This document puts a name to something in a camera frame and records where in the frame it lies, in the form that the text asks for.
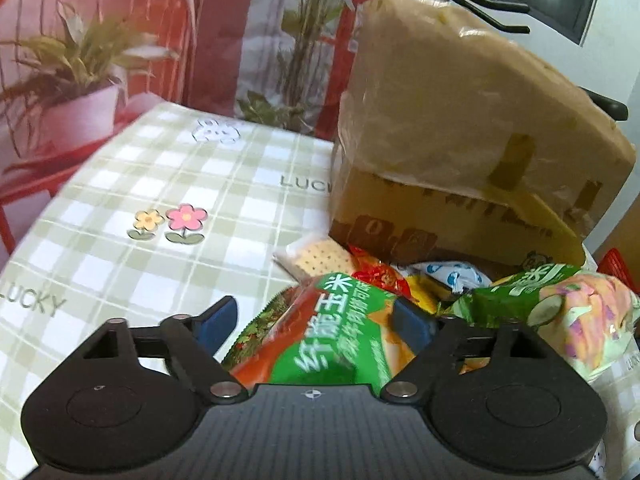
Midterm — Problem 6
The yellow snack packet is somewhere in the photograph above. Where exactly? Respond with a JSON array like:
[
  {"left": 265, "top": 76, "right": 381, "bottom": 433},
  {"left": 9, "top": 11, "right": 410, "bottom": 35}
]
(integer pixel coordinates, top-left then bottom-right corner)
[{"left": 400, "top": 272, "right": 453, "bottom": 317}]

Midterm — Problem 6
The black exercise bike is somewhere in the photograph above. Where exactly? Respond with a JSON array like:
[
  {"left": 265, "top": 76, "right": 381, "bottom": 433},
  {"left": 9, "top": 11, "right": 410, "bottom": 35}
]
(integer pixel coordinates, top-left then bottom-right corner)
[{"left": 385, "top": 0, "right": 630, "bottom": 123}]

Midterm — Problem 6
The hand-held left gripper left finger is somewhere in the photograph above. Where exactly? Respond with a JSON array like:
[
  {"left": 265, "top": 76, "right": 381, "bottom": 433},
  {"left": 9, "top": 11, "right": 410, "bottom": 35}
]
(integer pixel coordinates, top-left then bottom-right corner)
[{"left": 82, "top": 296, "right": 249, "bottom": 405}]

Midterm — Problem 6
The red basket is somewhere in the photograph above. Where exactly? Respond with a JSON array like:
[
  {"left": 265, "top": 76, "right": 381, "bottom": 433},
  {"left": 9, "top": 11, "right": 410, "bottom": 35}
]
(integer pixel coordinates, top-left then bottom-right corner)
[{"left": 595, "top": 247, "right": 640, "bottom": 295}]

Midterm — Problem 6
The clear cracker packet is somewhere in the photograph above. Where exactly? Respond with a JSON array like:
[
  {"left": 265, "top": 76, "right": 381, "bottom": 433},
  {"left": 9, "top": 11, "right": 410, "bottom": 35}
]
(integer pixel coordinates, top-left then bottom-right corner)
[{"left": 272, "top": 237, "right": 359, "bottom": 282}]

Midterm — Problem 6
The wooden door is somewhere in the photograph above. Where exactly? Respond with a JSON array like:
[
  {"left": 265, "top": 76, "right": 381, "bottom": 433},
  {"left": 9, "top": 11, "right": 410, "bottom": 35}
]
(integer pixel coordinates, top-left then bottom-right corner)
[{"left": 592, "top": 200, "right": 640, "bottom": 262}]

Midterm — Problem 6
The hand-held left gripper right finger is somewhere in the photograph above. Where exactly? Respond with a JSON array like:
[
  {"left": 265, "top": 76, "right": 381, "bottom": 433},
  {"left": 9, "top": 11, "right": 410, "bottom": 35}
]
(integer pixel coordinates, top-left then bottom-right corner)
[{"left": 380, "top": 300, "right": 545, "bottom": 405}]

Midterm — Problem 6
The green corn snack bag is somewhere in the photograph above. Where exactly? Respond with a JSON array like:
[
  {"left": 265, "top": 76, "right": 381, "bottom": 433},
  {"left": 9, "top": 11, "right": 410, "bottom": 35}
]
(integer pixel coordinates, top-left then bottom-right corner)
[{"left": 229, "top": 272, "right": 416, "bottom": 392}]

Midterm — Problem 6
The brown cardboard box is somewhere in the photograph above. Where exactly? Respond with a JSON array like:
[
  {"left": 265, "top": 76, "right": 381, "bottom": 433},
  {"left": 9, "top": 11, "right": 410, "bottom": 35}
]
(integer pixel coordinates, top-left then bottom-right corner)
[{"left": 328, "top": 0, "right": 637, "bottom": 267}]

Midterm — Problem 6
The printed wall backdrop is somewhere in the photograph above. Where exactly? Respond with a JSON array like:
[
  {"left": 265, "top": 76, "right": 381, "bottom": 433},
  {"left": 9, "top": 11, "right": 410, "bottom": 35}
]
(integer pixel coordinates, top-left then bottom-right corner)
[{"left": 0, "top": 0, "right": 382, "bottom": 263}]

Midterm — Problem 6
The red snack packet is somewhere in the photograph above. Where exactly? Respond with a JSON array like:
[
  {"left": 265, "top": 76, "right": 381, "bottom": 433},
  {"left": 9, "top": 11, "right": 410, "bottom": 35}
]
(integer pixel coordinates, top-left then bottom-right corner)
[{"left": 347, "top": 245, "right": 417, "bottom": 302}]

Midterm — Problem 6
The green pink snack bag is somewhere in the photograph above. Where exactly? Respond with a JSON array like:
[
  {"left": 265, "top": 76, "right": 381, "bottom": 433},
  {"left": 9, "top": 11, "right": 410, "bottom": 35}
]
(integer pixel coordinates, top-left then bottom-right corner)
[{"left": 450, "top": 262, "right": 640, "bottom": 382}]

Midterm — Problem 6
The white blue candy packet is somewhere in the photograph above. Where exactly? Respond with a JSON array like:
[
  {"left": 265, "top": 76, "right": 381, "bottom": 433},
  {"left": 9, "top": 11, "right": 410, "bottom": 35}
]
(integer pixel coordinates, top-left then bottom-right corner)
[{"left": 412, "top": 260, "right": 495, "bottom": 294}]

